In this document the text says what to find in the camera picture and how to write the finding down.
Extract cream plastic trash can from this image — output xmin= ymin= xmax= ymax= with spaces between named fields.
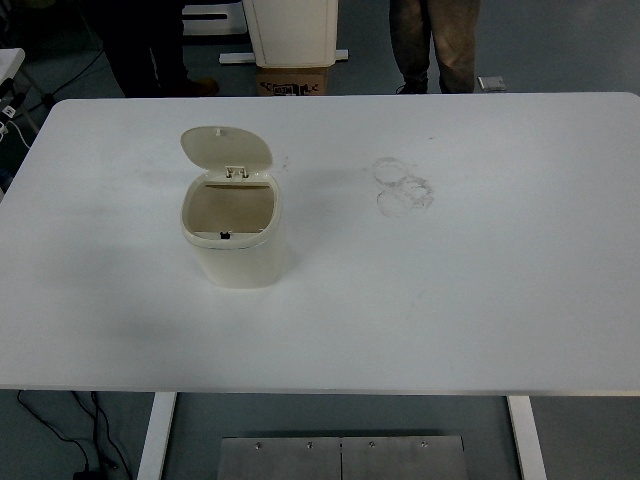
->
xmin=181 ymin=126 xmax=287 ymax=289

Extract brown cardboard box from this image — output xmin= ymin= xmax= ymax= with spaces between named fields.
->
xmin=255 ymin=67 xmax=329 ymax=96

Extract white table foot bar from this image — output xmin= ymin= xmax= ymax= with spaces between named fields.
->
xmin=218 ymin=49 xmax=349 ymax=65

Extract large white bin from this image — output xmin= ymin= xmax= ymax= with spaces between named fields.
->
xmin=242 ymin=0 xmax=339 ymax=68

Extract small grey floor plate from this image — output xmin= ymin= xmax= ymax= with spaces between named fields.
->
xmin=477 ymin=76 xmax=507 ymax=93

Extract person in brown trousers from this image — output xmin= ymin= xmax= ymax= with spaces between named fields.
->
xmin=388 ymin=0 xmax=481 ymax=94

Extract person in dark trousers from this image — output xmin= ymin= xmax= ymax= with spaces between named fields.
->
xmin=85 ymin=1 xmax=219 ymax=98

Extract white left table leg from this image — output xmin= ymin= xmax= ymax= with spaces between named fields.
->
xmin=136 ymin=392 xmax=177 ymax=480

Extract white table leg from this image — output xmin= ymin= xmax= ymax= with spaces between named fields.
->
xmin=507 ymin=395 xmax=547 ymax=480
xmin=136 ymin=392 xmax=177 ymax=480

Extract white right table leg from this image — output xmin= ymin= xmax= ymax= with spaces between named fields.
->
xmin=507 ymin=395 xmax=547 ymax=480

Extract white side table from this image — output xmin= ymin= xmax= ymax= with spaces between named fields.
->
xmin=0 ymin=48 xmax=26 ymax=98

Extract black floor cable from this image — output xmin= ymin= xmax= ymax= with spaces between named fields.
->
xmin=17 ymin=389 xmax=132 ymax=480

